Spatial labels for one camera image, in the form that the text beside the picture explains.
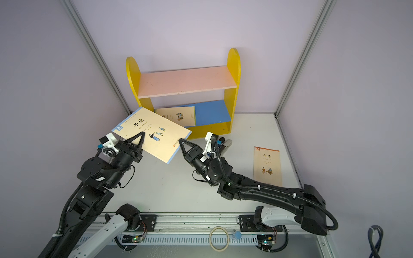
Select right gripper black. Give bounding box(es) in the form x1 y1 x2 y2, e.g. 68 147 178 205
180 138 218 185

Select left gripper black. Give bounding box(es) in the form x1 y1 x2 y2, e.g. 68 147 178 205
104 128 143 186

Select beige book blue edge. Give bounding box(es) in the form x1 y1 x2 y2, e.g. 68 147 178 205
112 107 191 164

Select beige book green edge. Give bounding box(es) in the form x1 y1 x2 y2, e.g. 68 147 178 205
155 106 196 127

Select beige book orange edge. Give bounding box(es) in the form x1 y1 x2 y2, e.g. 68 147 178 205
253 147 282 187

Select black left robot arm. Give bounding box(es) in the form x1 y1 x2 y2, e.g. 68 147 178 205
40 132 145 258

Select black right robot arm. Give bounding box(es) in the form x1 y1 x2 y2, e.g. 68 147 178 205
179 134 339 235

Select blue black stapler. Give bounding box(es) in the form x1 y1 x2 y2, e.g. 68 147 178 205
218 139 232 155

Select yellow shelf pink blue boards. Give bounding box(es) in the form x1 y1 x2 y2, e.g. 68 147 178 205
125 48 242 139

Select small blue cap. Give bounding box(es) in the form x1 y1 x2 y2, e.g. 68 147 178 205
232 231 242 240

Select left green circuit board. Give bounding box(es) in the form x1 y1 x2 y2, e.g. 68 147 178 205
122 235 145 245

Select green circuit board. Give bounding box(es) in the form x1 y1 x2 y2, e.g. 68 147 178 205
257 234 276 246
122 235 145 245

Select right green circuit board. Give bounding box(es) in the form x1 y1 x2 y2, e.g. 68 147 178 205
257 234 276 246

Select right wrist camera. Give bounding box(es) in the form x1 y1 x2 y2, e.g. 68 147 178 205
203 132 225 160

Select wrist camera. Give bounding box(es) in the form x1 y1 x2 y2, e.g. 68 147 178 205
97 133 119 158
203 132 225 160

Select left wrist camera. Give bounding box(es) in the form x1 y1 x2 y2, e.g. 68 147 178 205
97 133 119 158

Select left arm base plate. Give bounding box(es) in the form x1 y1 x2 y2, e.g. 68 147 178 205
127 213 158 232

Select aluminium front rail frame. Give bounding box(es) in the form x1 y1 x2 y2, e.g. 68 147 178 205
56 212 336 258

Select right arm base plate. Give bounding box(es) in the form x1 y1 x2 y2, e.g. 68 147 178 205
237 215 284 233

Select beige tape ring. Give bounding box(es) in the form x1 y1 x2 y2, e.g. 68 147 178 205
209 226 230 253

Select black cable loop right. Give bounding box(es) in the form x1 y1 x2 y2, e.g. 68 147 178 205
368 225 385 258

